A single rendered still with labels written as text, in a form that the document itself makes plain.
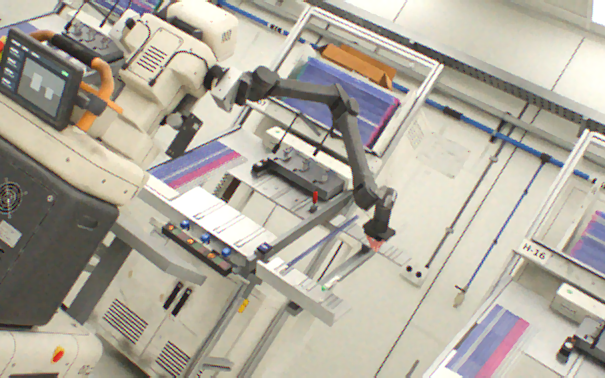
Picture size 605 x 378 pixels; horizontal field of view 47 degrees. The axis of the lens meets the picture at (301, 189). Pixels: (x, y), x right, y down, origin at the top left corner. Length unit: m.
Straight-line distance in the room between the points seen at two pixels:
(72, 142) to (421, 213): 3.04
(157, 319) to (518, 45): 2.98
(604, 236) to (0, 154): 2.13
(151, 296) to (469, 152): 2.35
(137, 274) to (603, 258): 1.94
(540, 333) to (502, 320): 0.14
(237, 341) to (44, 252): 1.29
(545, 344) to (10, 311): 1.80
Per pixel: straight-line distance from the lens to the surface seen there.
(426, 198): 4.58
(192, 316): 3.07
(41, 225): 1.87
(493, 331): 2.67
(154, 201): 2.92
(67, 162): 1.87
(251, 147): 3.31
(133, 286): 3.25
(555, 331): 2.81
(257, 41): 5.41
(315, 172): 3.10
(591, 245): 2.91
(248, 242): 2.74
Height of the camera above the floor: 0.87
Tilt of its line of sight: 4 degrees up
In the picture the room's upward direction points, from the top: 33 degrees clockwise
